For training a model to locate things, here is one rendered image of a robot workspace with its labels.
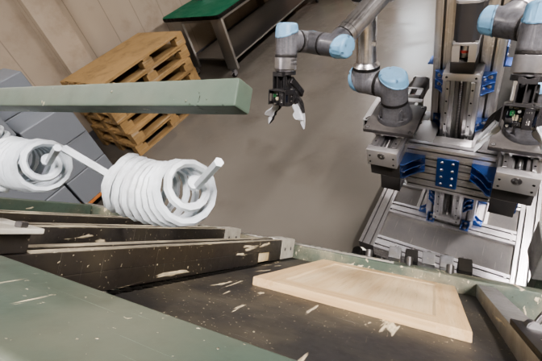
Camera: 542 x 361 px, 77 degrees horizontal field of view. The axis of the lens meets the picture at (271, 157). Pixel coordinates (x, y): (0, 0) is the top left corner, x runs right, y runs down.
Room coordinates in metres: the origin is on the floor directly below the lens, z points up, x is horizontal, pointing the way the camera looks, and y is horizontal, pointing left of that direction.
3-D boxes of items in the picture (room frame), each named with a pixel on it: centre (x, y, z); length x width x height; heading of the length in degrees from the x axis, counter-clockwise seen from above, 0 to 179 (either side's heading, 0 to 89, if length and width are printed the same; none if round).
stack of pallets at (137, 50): (4.04, 1.24, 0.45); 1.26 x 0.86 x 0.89; 135
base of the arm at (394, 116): (1.22, -0.60, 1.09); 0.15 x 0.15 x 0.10
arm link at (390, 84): (1.23, -0.60, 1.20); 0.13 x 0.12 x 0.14; 32
